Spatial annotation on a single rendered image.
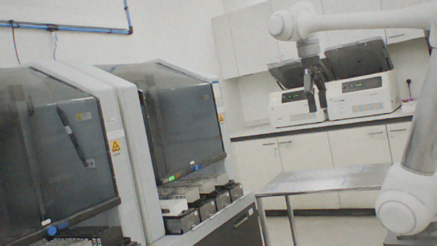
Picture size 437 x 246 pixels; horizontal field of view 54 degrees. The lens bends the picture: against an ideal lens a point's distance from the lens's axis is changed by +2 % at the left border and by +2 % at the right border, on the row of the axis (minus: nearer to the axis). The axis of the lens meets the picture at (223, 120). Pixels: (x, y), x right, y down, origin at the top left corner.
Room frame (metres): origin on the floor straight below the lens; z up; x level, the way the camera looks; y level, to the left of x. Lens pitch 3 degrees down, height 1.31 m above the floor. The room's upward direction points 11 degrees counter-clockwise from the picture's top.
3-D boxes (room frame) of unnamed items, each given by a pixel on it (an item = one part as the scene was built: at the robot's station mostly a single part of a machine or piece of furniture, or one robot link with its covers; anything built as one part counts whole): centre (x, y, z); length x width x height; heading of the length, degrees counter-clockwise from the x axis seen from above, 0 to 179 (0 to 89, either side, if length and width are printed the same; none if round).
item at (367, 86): (4.02, -1.35, 1.24); 0.62 x 0.56 x 0.69; 149
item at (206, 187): (2.24, 0.15, 0.85); 0.12 x 0.02 x 0.06; 148
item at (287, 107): (4.32, -0.85, 1.22); 0.62 x 0.56 x 0.64; 147
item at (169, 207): (2.03, 0.39, 0.83); 0.30 x 0.10 x 0.06; 59
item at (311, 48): (1.68, -0.38, 1.43); 0.09 x 0.09 x 0.06
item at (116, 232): (1.63, 0.52, 0.85); 0.12 x 0.02 x 0.06; 149
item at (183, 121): (2.29, 0.39, 1.28); 0.61 x 0.51 x 0.63; 149
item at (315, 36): (1.67, -0.37, 1.54); 0.13 x 0.11 x 0.16; 142
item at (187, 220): (2.10, 0.51, 0.78); 0.73 x 0.14 x 0.09; 59
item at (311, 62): (1.68, -0.38, 1.36); 0.08 x 0.07 x 0.09; 149
